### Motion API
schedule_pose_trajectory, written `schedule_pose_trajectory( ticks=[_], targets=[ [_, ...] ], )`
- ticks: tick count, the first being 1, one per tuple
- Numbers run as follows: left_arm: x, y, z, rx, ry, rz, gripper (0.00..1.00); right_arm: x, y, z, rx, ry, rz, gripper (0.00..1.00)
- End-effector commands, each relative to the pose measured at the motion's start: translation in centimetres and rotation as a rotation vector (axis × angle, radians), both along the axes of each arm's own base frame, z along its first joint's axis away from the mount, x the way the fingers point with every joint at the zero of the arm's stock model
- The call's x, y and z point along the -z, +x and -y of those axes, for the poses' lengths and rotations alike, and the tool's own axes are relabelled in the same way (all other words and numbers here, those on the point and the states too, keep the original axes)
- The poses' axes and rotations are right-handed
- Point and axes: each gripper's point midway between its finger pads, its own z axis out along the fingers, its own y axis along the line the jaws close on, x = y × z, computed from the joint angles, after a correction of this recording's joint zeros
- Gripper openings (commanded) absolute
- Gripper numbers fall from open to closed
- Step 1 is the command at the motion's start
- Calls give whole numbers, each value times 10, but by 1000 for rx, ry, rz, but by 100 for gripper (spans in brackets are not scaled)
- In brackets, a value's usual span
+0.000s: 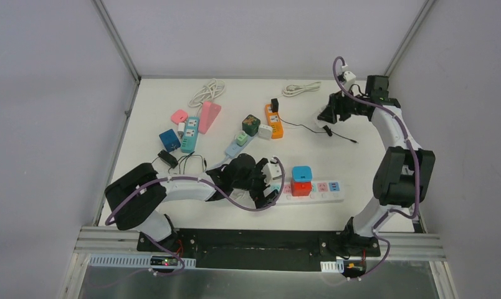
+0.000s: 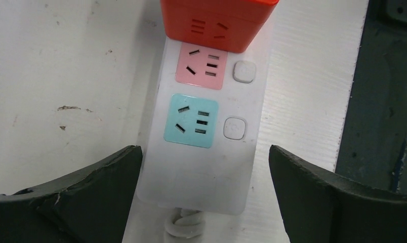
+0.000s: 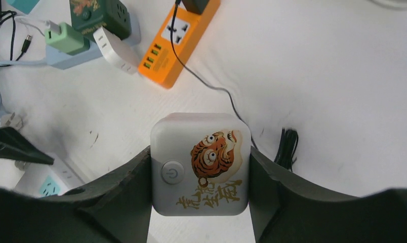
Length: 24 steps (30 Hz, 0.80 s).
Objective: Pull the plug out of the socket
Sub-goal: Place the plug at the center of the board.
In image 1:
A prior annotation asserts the blue folding plug adapter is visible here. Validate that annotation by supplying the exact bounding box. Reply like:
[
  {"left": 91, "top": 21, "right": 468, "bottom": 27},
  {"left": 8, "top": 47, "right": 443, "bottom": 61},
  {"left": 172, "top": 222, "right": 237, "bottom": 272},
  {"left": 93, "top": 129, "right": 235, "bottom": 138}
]
[{"left": 292, "top": 166, "right": 313, "bottom": 183}]

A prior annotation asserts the white coiled cable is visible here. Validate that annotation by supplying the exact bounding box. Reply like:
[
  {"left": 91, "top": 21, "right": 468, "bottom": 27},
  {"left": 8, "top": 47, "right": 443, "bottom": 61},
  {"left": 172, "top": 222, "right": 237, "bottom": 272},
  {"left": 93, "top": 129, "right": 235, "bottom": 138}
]
[{"left": 188, "top": 78, "right": 226, "bottom": 109}]

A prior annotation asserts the dark blue cube adapter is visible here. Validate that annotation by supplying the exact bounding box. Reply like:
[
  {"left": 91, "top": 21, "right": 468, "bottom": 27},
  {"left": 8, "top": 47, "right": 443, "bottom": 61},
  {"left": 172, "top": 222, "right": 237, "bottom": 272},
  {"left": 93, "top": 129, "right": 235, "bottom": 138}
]
[{"left": 159, "top": 129, "right": 181, "bottom": 153}]

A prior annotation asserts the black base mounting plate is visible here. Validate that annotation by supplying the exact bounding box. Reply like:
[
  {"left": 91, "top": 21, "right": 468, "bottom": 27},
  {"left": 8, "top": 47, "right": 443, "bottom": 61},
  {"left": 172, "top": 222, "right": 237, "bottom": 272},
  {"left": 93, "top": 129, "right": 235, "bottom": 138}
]
[{"left": 160, "top": 229, "right": 381, "bottom": 272}]

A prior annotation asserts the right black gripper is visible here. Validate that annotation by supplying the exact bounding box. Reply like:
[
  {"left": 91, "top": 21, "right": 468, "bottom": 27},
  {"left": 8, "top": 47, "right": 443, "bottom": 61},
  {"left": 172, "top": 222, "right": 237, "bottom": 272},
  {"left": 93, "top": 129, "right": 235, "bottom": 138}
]
[{"left": 318, "top": 87, "right": 366, "bottom": 124}]

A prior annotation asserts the teal power strip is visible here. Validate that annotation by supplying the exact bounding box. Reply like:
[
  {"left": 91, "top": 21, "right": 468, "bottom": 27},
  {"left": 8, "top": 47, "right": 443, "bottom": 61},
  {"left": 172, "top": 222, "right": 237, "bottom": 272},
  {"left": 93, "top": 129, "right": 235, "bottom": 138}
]
[{"left": 180, "top": 116, "right": 199, "bottom": 154}]

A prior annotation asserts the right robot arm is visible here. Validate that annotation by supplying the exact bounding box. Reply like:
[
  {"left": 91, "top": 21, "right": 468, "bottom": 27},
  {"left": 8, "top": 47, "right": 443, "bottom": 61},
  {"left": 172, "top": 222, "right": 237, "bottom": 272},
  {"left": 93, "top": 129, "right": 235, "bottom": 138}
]
[{"left": 316, "top": 75, "right": 436, "bottom": 255}]

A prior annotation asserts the dark green cube adapter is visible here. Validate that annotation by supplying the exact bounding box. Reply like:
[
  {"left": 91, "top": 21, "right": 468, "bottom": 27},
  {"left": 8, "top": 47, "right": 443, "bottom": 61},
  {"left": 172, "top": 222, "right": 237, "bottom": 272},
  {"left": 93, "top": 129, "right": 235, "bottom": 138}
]
[{"left": 242, "top": 114, "right": 261, "bottom": 136}]

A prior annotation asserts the black plug adapter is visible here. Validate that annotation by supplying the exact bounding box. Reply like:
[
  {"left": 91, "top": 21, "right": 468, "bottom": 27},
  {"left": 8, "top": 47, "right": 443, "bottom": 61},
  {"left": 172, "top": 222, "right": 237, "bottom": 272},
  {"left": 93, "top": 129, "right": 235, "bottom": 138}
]
[{"left": 270, "top": 98, "right": 279, "bottom": 113}]

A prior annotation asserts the small white plug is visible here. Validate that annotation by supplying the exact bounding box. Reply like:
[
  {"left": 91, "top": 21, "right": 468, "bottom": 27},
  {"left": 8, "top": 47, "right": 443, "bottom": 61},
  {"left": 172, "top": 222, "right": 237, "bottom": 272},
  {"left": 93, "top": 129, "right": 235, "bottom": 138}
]
[{"left": 177, "top": 122, "right": 186, "bottom": 138}]

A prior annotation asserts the white usb cable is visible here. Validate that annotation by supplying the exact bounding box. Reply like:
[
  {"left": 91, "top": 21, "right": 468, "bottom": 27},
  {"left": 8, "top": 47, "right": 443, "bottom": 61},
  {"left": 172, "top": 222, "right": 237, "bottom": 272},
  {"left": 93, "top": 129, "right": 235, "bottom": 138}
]
[{"left": 282, "top": 81, "right": 322, "bottom": 98}]

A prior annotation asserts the small white cube adapter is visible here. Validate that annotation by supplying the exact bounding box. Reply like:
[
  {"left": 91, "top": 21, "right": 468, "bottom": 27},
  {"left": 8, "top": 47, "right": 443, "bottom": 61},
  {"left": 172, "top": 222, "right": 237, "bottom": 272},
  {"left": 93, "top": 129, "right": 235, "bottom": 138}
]
[{"left": 258, "top": 124, "right": 273, "bottom": 140}]

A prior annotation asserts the pink wedge power strip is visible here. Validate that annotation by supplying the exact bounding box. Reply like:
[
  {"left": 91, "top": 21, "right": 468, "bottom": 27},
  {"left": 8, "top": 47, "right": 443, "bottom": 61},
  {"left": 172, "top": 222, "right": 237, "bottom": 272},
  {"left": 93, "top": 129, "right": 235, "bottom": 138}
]
[{"left": 198, "top": 102, "right": 221, "bottom": 134}]

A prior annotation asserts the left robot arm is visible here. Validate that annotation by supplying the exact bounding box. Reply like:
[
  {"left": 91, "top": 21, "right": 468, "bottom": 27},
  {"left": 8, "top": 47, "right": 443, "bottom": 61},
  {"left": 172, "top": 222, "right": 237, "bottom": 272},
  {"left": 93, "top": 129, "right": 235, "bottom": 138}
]
[{"left": 104, "top": 153, "right": 285, "bottom": 252}]

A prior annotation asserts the white multicolour power strip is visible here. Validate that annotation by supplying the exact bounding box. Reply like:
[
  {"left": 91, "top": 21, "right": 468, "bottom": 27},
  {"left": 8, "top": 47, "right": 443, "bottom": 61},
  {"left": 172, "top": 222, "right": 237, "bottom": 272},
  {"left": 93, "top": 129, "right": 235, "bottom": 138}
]
[{"left": 264, "top": 180, "right": 345, "bottom": 206}]

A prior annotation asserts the black thin cable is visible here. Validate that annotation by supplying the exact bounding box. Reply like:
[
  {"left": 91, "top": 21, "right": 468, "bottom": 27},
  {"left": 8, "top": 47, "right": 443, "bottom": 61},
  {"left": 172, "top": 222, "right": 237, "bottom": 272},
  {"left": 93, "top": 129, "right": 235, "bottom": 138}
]
[{"left": 280, "top": 117, "right": 359, "bottom": 145}]

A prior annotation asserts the pink square adapter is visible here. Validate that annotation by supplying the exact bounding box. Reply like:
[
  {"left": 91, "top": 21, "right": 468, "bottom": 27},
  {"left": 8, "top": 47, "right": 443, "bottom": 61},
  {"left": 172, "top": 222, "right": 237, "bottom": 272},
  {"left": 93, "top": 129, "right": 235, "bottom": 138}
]
[{"left": 170, "top": 109, "right": 189, "bottom": 125}]

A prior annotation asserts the light green plug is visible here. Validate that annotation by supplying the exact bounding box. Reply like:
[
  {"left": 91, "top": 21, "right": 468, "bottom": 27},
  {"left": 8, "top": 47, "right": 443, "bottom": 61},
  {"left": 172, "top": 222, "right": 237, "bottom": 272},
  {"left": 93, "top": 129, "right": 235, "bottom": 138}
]
[{"left": 234, "top": 131, "right": 249, "bottom": 146}]

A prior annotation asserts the orange power strip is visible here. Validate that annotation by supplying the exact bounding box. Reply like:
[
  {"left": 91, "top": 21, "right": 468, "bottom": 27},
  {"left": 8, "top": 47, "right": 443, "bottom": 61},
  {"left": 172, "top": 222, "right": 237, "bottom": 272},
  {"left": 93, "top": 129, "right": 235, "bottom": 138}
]
[{"left": 265, "top": 104, "right": 284, "bottom": 139}]

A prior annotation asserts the white tiger cube adapter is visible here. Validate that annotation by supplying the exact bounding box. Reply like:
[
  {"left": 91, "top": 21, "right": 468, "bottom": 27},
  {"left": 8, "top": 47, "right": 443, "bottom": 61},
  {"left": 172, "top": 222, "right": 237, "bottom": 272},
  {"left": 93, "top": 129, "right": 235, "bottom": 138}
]
[{"left": 314, "top": 113, "right": 328, "bottom": 128}]

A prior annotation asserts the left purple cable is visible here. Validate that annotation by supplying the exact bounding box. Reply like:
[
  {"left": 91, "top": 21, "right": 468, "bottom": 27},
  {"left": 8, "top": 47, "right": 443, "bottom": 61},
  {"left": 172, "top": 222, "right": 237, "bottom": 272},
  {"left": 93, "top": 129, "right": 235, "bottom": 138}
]
[{"left": 105, "top": 156, "right": 286, "bottom": 278}]

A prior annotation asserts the light blue power strip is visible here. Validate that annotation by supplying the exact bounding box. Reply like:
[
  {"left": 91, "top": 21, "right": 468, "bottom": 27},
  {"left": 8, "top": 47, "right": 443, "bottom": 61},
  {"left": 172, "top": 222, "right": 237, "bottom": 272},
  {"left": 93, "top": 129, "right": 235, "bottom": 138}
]
[{"left": 206, "top": 130, "right": 254, "bottom": 171}]

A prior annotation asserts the red cube socket adapter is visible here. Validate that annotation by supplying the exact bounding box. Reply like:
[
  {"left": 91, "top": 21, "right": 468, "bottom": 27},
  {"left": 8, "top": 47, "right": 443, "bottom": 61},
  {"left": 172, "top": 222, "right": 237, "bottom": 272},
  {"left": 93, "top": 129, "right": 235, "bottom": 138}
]
[{"left": 290, "top": 179, "right": 313, "bottom": 197}]

